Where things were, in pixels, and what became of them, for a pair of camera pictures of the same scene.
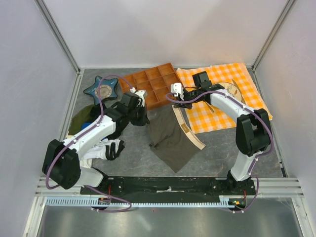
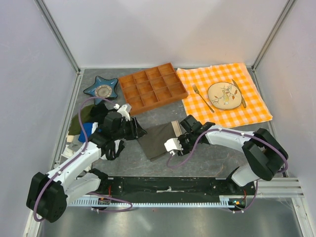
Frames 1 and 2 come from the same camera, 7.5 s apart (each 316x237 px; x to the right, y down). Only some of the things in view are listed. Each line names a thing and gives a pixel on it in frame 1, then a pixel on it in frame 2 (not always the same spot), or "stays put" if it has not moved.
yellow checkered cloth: [204, 116] stays put
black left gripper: [144, 120] to [137, 131]
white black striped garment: [106, 149] stays put
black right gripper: [185, 105] to [185, 150]
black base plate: [174, 187] stays put
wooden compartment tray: [156, 80] stays put
